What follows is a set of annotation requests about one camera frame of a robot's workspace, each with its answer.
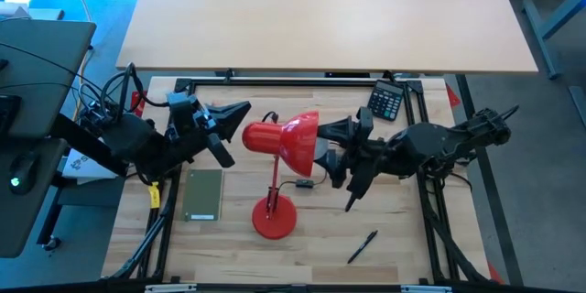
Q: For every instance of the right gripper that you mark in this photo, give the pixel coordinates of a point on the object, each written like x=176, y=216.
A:
x=371, y=160

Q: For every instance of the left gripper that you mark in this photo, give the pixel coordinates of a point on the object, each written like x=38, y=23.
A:
x=194, y=123

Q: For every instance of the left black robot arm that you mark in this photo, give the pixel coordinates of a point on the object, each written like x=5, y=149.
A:
x=133, y=139

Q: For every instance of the green notebook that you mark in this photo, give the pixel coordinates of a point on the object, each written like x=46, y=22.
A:
x=201, y=194

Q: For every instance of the black leg with caster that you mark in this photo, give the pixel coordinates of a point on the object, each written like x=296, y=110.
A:
x=52, y=242

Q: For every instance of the dark grey side desk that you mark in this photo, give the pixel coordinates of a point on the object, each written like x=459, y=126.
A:
x=41, y=55

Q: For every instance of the yellow tag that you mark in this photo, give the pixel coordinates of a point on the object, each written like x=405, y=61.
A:
x=155, y=197

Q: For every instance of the black pen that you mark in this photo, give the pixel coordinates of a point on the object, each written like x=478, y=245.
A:
x=362, y=246

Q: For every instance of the white box with logo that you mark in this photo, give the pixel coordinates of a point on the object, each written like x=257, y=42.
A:
x=84, y=169

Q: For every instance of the red desk lamp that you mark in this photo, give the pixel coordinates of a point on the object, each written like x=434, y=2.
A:
x=293, y=142

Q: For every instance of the red corner bracket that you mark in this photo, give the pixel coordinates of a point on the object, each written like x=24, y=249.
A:
x=138, y=106
x=453, y=97
x=494, y=275

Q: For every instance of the black calculator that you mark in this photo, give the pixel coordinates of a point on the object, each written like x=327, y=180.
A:
x=385, y=100

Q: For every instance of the black computer mouse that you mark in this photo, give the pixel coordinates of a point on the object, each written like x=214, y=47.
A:
x=23, y=176

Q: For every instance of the grey metal desk frame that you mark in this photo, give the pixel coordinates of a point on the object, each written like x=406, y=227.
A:
x=540, y=41

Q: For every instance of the silver metal bracket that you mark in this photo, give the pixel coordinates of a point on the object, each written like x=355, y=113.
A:
x=426, y=289
x=169, y=289

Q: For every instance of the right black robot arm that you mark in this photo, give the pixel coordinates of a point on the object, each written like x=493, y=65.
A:
x=430, y=144

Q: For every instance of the large wooden desk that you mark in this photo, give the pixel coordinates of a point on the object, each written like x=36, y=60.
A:
x=320, y=18

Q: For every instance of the white lightbulb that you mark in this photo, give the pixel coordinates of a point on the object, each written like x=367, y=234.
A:
x=322, y=148

